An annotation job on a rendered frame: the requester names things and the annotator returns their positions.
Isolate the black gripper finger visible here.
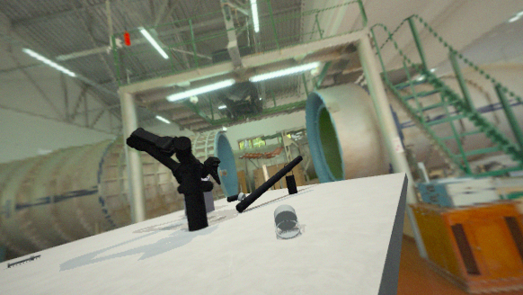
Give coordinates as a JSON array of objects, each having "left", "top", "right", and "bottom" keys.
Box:
[{"left": 207, "top": 165, "right": 221, "bottom": 184}]

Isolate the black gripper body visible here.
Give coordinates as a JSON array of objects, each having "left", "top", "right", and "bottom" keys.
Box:
[{"left": 178, "top": 156, "right": 221, "bottom": 194}]

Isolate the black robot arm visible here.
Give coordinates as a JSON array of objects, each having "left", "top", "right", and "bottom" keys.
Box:
[{"left": 126, "top": 128, "right": 194, "bottom": 184}]

